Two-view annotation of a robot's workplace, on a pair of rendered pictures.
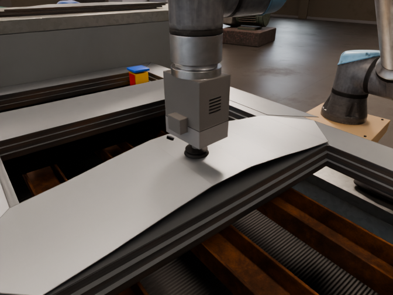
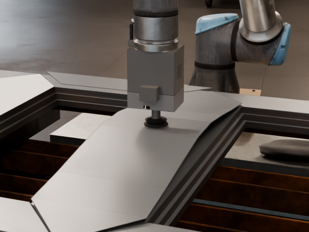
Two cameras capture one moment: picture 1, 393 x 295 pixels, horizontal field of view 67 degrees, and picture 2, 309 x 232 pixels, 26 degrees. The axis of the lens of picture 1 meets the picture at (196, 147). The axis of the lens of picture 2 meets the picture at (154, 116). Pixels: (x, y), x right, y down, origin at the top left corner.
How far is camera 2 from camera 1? 78 cm
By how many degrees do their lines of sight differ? 31
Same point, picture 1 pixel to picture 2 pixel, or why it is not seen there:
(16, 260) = (97, 214)
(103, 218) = (132, 177)
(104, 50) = not seen: outside the picture
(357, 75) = (222, 43)
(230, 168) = (197, 126)
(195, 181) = (181, 138)
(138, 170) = (121, 145)
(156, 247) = (180, 191)
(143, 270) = (180, 207)
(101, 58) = not seen: outside the picture
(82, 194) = (89, 172)
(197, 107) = (171, 73)
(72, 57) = not seen: outside the picture
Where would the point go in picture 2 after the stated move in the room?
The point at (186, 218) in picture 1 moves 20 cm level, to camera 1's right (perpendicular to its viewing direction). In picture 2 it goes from (186, 169) to (279, 147)
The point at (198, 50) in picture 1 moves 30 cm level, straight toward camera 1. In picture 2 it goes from (169, 27) to (295, 65)
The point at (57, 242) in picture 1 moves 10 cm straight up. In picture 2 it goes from (115, 198) to (113, 132)
